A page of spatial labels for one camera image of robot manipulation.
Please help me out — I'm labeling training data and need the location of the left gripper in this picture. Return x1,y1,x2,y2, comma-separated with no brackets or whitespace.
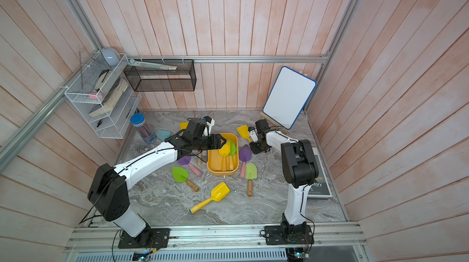
193,133,227,150

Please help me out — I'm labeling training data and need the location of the yellow scoop shovel yellow handle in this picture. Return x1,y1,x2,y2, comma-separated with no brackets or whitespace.
236,125,252,142

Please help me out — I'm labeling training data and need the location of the purple shovel pink handle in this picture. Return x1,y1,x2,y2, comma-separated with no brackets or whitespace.
178,156,202,177
239,145,252,179

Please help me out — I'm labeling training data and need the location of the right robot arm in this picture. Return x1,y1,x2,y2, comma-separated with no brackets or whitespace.
248,119,319,227

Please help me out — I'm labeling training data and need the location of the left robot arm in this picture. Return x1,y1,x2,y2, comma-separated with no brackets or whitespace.
87,117,227,246

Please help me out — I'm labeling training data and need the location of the light blue plastic shovel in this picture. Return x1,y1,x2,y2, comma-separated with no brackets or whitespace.
155,130,172,142

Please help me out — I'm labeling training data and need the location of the yellow plastic storage box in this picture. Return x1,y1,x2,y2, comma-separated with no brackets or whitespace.
207,133,240,177

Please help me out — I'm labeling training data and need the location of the light green box on basket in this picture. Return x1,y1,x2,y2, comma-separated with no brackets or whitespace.
128,59,178,71

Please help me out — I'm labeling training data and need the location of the wooden easel stand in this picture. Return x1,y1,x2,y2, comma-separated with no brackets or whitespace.
260,111,290,136

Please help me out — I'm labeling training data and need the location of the blue lid pencil jar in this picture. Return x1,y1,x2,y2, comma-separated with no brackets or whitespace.
130,113,156,145

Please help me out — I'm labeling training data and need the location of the large yellow plastic scoop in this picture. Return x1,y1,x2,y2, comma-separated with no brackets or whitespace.
190,182,230,214

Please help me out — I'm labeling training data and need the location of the Twins story book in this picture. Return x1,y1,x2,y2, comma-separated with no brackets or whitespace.
308,147,332,199

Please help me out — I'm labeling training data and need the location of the grey round bowl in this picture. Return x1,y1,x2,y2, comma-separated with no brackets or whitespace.
100,47,121,68

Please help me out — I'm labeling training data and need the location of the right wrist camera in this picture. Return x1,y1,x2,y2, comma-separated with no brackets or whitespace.
248,126,258,142

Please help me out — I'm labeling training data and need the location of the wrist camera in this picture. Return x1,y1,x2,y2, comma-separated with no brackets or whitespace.
202,116,215,136
248,126,258,142

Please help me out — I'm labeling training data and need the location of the yellow square shovel wooden handle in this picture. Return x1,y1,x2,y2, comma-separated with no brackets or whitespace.
180,122,189,130

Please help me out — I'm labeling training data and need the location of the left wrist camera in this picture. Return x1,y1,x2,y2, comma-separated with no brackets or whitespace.
202,116,215,136

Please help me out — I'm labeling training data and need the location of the green shovel wooden handle left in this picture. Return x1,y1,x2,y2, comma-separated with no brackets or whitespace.
172,166,199,192

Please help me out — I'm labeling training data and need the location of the light green shovel wooden handle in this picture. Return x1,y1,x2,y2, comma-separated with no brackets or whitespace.
245,163,257,197

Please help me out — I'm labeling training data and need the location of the white board blue frame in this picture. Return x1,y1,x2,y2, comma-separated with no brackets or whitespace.
263,66,317,130

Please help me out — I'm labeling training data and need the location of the black wire basket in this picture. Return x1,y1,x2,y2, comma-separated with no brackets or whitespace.
124,59,197,92

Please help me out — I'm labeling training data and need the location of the book on wire shelf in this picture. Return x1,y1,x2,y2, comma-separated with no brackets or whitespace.
89,78,128,117

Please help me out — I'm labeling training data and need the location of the white wire shelf rack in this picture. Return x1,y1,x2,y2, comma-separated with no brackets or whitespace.
65,50,142,139

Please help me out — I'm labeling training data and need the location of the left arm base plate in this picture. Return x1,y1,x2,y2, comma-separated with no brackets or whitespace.
118,227,171,250

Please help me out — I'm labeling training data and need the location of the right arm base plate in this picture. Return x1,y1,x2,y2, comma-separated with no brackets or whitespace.
260,223,315,246

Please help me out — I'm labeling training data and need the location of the aluminium front rail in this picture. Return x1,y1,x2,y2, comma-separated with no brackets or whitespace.
64,222,367,253

